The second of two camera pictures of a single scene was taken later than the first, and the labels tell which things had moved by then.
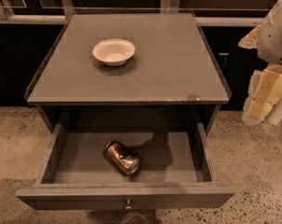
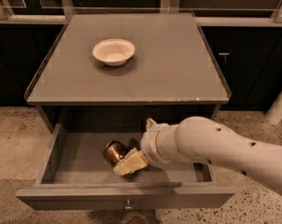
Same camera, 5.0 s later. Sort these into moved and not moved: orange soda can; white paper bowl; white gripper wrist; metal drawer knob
Moved: white gripper wrist
Not moved: white paper bowl; orange soda can; metal drawer knob
